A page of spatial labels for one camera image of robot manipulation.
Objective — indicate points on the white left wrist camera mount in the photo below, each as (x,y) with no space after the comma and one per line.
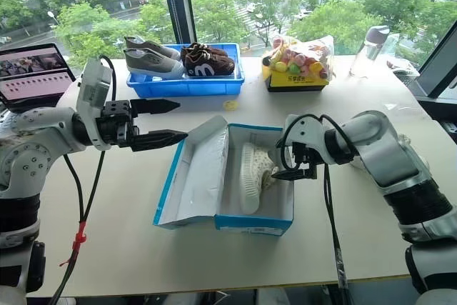
(93,85)

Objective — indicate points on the brown suede shoe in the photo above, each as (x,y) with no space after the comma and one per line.
(205,49)
(210,65)

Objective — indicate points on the dark open laptop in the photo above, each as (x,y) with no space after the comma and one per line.
(439,65)

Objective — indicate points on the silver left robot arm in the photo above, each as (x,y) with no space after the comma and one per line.
(35,133)

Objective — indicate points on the open laptop with lit screen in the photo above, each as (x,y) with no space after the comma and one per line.
(32,76)

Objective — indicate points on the crumpled clear plastic bag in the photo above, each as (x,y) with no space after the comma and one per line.
(400,55)

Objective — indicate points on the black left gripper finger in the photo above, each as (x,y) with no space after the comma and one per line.
(153,105)
(157,139)

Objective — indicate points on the white knit shoe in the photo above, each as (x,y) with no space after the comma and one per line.
(250,176)

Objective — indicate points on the blue plastic tray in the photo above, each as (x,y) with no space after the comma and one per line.
(185,85)

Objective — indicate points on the blue cardboard shoebox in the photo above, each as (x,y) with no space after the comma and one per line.
(250,221)

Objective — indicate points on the grey canvas shoe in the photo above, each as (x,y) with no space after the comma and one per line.
(150,64)
(150,47)

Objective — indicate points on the red zip tie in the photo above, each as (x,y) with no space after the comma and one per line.
(79,239)

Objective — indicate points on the dark window frame post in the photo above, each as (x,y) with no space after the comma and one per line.
(178,1)

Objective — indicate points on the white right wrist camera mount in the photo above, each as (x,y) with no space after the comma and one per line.
(303,130)

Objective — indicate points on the black and yellow box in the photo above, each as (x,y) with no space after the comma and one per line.
(296,83)

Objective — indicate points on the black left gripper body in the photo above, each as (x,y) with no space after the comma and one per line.
(116,130)

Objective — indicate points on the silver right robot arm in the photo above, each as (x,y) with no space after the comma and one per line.
(385,151)

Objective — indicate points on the clear water bottle brown lid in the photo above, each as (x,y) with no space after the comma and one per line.
(369,51)

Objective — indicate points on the white wrapping paper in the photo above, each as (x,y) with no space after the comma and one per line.
(207,173)

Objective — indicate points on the small yellow round disc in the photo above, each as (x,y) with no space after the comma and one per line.
(230,105)

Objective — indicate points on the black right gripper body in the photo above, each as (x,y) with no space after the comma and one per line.
(310,171)

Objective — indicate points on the clear bag of toy fruit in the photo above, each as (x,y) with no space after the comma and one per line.
(303,56)

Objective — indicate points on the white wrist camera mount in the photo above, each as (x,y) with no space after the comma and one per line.
(303,130)
(93,85)

